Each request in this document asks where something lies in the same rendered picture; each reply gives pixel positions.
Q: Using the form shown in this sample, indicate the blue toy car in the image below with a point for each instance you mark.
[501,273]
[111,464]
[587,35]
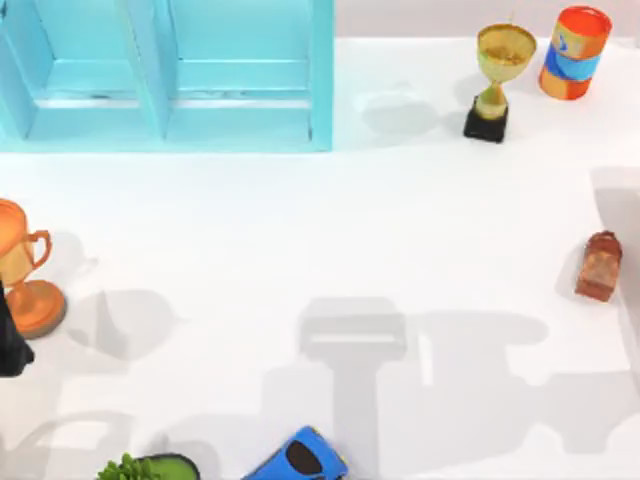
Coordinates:
[300,457]

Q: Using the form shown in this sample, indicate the light blue rack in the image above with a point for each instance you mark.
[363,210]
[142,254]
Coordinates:
[150,75]

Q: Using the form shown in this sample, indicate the brown bread loaf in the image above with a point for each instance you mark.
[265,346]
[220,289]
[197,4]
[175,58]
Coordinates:
[600,270]

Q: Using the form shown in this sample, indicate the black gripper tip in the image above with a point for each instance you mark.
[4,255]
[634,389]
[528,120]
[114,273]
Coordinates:
[11,345]

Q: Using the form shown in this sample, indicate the gold trophy with black base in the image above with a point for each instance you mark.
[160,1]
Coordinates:
[502,55]

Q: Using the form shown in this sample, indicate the green plant in pot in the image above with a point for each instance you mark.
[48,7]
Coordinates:
[150,467]

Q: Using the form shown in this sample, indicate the orange and blue can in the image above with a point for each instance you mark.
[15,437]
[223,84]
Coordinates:
[570,60]

